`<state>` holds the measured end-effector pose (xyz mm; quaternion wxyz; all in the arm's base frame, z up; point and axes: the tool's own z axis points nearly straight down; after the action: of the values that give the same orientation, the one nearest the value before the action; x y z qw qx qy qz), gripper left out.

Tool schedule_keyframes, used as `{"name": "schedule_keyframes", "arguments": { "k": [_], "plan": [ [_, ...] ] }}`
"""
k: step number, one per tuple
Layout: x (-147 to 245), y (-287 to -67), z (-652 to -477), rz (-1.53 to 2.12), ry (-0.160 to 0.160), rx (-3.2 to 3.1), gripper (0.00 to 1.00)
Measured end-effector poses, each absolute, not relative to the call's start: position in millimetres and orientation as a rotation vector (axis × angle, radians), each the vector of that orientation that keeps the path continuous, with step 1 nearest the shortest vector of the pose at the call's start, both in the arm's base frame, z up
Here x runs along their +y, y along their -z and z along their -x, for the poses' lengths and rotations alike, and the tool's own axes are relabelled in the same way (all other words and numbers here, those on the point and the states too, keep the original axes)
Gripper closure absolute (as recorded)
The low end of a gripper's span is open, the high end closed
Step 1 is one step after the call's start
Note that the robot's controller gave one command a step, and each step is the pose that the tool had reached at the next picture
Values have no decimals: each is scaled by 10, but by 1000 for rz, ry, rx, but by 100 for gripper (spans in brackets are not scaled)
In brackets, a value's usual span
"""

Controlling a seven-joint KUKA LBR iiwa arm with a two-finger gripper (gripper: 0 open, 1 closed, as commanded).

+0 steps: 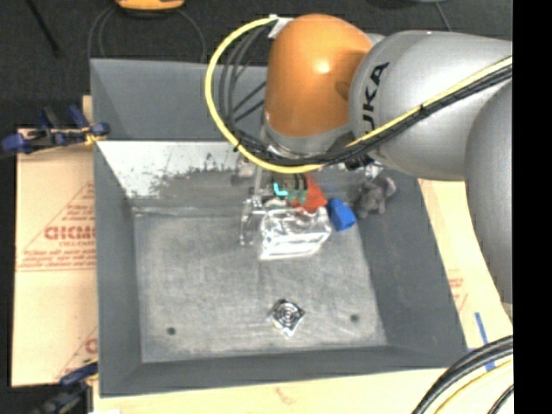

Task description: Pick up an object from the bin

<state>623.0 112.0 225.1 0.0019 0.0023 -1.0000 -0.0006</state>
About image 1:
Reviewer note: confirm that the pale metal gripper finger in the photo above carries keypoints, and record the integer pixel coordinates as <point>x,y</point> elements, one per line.
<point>257,214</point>
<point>245,231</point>

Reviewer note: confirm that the clear plastic box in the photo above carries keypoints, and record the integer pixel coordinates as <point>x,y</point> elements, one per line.
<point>295,235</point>

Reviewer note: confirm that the orange-red block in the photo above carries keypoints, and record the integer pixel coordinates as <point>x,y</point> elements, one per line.
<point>314,196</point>

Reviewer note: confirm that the grey metal bin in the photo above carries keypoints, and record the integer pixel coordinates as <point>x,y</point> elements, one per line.
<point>194,274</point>

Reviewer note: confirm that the blue block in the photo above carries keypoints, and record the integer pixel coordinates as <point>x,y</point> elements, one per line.
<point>342,216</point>

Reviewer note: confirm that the clear square glass dish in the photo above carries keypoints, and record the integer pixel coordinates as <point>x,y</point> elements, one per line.
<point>286,316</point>

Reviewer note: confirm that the grey toy elephant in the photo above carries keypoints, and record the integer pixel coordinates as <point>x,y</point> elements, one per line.
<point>371,198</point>

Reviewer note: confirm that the brown cardboard board red print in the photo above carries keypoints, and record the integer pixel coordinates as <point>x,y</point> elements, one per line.
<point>52,283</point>

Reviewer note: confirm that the black cylinder on white bracket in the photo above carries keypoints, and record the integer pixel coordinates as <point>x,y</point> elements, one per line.
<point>360,162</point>

